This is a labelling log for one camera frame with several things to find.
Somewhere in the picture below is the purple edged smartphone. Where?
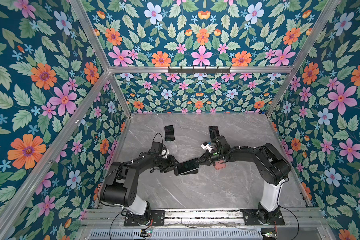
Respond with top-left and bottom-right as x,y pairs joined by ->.
164,125 -> 175,142

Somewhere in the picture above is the pink phone case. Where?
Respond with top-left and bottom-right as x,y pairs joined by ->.
214,162 -> 227,170

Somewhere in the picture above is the aluminium frame post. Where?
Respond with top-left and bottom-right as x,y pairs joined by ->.
266,0 -> 342,119
0,71 -> 111,240

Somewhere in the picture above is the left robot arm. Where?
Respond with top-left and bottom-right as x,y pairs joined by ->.
98,142 -> 179,216

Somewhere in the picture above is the black smartphone face up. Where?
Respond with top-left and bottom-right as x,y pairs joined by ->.
174,159 -> 200,176

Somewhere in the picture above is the white vented cable duct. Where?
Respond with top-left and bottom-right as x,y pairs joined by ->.
88,229 -> 263,240

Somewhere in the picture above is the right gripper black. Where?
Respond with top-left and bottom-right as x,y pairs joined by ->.
195,150 -> 223,166

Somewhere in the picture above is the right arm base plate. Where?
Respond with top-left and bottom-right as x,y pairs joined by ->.
240,209 -> 285,226

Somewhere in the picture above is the aluminium front rail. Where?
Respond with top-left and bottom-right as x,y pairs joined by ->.
81,208 -> 330,228

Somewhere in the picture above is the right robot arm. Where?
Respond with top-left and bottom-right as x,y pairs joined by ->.
197,135 -> 291,213

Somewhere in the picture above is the aluminium frame post right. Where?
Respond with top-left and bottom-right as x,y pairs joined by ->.
266,0 -> 342,119

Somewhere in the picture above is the aluminium frame post left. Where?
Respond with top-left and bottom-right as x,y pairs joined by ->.
0,71 -> 111,240

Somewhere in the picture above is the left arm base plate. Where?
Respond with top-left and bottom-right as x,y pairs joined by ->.
124,210 -> 166,227

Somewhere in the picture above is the blue edged smartphone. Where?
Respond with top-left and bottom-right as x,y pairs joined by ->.
209,126 -> 220,139

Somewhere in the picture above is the metal hook rail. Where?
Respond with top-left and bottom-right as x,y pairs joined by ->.
167,66 -> 231,75

